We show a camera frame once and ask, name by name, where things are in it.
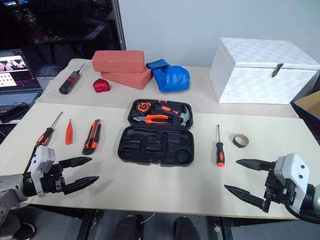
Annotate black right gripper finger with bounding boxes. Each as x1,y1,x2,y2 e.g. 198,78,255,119
235,158,277,172
223,184,267,210

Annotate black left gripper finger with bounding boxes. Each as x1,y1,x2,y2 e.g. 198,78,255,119
58,156,93,169
62,176,100,196

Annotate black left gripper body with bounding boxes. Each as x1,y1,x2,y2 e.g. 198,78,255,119
39,160,67,195

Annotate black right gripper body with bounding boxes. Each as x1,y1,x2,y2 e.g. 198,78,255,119
263,160,298,214

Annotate black tool case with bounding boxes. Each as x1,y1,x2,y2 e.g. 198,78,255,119
117,98,196,168

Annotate orange black utility knife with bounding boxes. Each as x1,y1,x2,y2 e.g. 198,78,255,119
82,119,102,156

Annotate orange voltage tester pen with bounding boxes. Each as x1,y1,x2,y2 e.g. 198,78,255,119
65,118,75,146

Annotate dark tape roll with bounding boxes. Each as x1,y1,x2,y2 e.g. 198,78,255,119
232,133,250,149

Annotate black table leg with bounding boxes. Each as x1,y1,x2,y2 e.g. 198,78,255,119
216,216,235,240
75,209,99,240

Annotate black white sneaker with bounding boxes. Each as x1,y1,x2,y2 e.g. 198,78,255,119
11,221,36,240

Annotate dark rounded shoe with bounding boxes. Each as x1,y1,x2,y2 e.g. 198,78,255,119
173,215,201,240
112,213,145,240

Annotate blue cardboard box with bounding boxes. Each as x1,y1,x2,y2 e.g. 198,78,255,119
290,89,320,141

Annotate black smartphone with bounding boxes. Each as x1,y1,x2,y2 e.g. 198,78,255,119
0,103,31,124

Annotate red heart-shaped box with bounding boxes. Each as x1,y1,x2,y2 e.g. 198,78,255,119
92,78,112,93

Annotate black red electric screwdriver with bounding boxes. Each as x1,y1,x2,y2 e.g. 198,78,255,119
58,62,87,95

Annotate white woven storage box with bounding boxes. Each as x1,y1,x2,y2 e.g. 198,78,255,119
209,37,320,105

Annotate orange black tape measure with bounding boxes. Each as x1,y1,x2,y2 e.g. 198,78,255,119
136,100,151,113

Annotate metal box latch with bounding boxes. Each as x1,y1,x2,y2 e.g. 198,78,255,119
271,62,285,77

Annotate salmon pink brick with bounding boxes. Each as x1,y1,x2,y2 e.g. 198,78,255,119
99,66,154,91
90,50,146,74

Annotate open laptop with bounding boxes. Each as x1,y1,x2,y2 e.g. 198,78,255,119
0,48,44,114

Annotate blue boxing glove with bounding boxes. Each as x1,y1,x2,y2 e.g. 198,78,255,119
145,59,192,94

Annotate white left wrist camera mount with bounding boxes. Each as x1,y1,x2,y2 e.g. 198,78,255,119
26,145,56,199

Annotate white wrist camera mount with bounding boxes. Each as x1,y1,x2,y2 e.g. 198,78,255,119
26,145,56,199
273,153,311,212

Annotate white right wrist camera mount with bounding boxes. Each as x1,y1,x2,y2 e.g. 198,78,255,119
273,153,311,212

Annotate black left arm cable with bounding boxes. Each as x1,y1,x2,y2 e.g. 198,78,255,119
22,144,41,176

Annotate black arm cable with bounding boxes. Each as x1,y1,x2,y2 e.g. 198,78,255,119
284,202,320,223
22,144,41,176

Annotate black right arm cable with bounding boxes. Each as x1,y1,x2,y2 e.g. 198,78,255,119
284,202,320,223

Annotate phillips screwdriver orange black handle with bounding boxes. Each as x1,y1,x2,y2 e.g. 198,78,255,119
214,124,225,168

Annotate flathead screwdriver orange black handle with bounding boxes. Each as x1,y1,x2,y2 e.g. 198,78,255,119
35,111,64,147

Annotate black handled claw hammer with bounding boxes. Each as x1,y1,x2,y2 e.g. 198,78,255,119
153,102,192,126

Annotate orange handled pliers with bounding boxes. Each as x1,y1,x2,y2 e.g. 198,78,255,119
132,113,170,125

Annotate grey metal post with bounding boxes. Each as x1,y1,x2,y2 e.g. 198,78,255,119
111,0,127,51

